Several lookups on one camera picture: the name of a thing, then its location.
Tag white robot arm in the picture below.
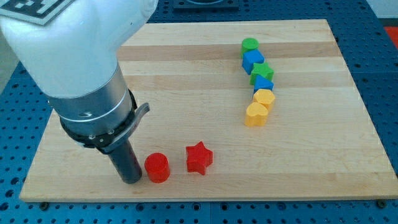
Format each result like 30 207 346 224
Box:
1 0 158 152

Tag red star block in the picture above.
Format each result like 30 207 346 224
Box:
186 141 213 175

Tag yellow heart block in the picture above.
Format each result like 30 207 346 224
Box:
244 102 269 127

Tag wooden board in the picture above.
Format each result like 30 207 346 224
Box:
20 19 397 202

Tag red cylinder block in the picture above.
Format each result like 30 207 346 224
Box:
144 152 170 184

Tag blue triangle block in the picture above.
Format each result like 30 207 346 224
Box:
253 75 274 93

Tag yellow hexagon block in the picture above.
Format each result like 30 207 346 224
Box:
253 89 275 111

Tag blue cube block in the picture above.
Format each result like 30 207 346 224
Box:
242 49 265 75

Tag green star block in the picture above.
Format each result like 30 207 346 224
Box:
249 62 274 85

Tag green cylinder block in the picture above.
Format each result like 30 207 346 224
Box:
240 37 259 57

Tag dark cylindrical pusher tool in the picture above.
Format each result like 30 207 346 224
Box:
108 140 142 184

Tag black and white fiducial tag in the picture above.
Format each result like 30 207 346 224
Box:
1 0 73 26

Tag red object at edge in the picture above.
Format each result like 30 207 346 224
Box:
384 26 398 48

